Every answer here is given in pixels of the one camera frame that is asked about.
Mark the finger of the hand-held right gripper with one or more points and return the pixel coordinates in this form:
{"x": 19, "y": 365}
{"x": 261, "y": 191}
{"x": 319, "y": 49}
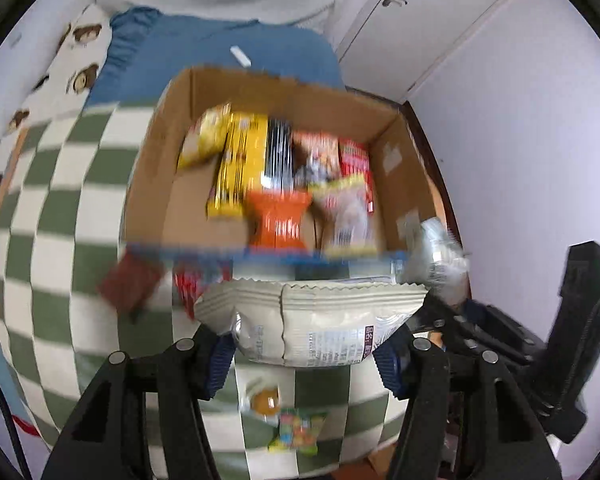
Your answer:
{"x": 509, "y": 337}
{"x": 444, "y": 317}

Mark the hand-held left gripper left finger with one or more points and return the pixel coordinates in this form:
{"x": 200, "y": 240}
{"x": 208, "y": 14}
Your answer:
{"x": 220, "y": 365}

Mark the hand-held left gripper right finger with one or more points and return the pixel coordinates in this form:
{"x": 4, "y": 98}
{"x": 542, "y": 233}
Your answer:
{"x": 389, "y": 365}

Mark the white cookie packet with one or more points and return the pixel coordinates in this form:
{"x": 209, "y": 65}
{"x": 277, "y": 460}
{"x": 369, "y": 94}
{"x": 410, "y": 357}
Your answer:
{"x": 439, "y": 252}

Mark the plain white snack packet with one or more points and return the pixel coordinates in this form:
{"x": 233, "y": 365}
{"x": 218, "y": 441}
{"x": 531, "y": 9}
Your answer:
{"x": 330, "y": 320}

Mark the pink and yellow snack packet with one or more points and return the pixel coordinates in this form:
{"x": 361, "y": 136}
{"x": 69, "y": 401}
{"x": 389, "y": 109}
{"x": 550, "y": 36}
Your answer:
{"x": 347, "y": 210}

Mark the orange snack packet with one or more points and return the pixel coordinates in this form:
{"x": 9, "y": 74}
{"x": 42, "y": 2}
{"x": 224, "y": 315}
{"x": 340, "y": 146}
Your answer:
{"x": 277, "y": 220}

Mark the long red snack packet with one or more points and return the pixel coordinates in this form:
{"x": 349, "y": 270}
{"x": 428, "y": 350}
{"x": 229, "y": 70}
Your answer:
{"x": 355, "y": 157}

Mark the yellow and black snack packet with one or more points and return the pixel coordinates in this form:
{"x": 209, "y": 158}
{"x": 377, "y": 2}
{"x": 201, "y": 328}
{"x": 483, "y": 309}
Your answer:
{"x": 240, "y": 160}

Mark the red panda snack packet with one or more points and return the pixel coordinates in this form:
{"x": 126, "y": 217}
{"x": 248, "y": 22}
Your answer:
{"x": 320, "y": 152}

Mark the blue printed cardboard box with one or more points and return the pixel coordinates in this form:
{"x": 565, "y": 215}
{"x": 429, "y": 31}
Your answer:
{"x": 150, "y": 170}

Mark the yellow panda snack packet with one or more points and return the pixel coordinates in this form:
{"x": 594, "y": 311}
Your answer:
{"x": 205, "y": 135}

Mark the small red snack packet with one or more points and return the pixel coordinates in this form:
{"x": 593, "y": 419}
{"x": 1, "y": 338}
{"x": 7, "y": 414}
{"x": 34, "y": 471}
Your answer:
{"x": 187, "y": 285}

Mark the colourful candy balls packet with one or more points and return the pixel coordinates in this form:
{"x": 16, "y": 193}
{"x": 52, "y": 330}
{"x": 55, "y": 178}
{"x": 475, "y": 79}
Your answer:
{"x": 297, "y": 430}

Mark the brown snack packet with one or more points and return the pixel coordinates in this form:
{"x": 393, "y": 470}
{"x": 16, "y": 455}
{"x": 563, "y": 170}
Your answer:
{"x": 130, "y": 282}

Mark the green white checkered blanket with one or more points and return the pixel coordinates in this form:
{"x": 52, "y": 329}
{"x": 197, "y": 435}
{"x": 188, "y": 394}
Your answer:
{"x": 55, "y": 260}

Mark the white door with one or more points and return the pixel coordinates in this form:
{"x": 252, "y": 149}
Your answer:
{"x": 444, "y": 20}

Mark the small white stick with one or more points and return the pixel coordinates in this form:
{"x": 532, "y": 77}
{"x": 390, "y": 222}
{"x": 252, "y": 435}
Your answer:
{"x": 240, "y": 56}

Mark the bear print pillow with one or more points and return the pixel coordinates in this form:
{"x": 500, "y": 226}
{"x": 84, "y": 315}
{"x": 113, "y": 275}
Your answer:
{"x": 80, "y": 55}

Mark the blue ruffled pillow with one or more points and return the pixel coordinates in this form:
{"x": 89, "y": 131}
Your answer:
{"x": 130, "y": 35}

